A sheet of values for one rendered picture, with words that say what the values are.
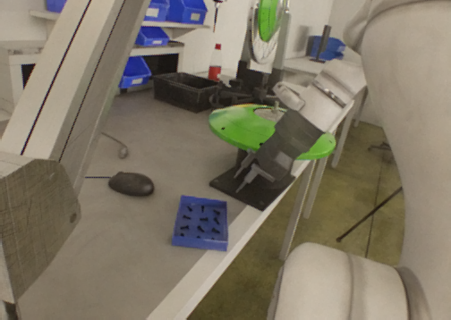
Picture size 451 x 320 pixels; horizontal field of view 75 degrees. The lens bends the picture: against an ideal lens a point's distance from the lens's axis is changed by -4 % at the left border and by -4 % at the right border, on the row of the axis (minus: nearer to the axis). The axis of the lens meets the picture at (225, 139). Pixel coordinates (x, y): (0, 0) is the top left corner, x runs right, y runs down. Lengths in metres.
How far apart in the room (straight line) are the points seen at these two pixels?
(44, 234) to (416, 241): 0.26
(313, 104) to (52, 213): 0.40
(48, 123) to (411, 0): 0.26
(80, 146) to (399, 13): 0.27
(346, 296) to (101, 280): 0.40
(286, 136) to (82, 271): 0.39
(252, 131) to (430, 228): 0.50
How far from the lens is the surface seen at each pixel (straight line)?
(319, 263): 0.20
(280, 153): 0.53
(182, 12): 1.51
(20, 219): 0.25
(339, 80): 0.52
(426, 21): 0.20
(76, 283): 0.53
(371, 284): 0.20
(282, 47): 1.46
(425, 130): 0.20
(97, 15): 0.31
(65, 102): 0.27
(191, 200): 0.67
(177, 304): 0.49
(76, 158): 0.31
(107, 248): 0.57
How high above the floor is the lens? 1.30
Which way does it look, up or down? 23 degrees down
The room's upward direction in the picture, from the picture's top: 9 degrees clockwise
